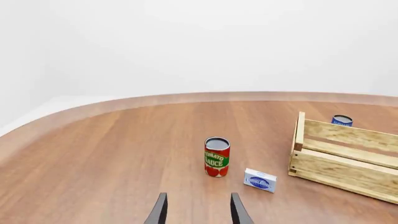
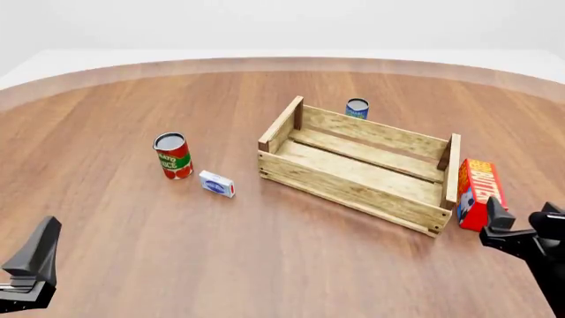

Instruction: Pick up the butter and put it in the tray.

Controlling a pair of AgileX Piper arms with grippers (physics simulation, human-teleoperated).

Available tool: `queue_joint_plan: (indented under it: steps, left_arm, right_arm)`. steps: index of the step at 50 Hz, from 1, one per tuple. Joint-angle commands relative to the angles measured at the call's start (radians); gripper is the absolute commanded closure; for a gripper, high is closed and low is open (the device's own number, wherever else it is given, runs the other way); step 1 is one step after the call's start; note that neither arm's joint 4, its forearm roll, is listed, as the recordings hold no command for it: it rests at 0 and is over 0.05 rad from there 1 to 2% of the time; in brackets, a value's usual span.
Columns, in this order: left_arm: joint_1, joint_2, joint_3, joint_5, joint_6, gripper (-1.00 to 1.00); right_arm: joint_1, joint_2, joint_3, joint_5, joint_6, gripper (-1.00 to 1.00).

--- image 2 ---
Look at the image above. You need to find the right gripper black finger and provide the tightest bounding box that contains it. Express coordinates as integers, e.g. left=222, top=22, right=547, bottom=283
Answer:
left=483, top=195, right=517, bottom=235
left=528, top=201, right=565, bottom=237

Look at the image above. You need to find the wooden slat tray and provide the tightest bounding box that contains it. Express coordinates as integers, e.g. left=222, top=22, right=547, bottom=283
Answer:
left=257, top=95, right=462, bottom=239

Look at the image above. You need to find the red butter box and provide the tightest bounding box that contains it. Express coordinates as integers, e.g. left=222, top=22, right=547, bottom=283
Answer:
left=456, top=157, right=509, bottom=233

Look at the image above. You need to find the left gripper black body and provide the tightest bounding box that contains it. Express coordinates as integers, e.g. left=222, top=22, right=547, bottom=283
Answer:
left=0, top=276, right=57, bottom=314

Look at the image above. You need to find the blue tin can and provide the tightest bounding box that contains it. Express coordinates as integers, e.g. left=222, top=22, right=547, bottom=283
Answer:
left=344, top=97, right=370, bottom=121

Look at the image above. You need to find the small white blue box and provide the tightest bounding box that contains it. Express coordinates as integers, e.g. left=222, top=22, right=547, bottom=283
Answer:
left=198, top=170, right=237, bottom=199

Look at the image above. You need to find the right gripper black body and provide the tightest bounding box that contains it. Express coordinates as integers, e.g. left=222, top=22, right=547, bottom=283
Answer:
left=478, top=225, right=545, bottom=260

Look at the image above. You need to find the red tomato sauce can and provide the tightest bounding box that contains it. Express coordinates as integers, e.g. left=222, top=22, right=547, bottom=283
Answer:
left=153, top=132, right=194, bottom=181

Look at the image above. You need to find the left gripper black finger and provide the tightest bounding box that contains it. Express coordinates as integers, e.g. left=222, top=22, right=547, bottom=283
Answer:
left=1, top=216, right=63, bottom=287

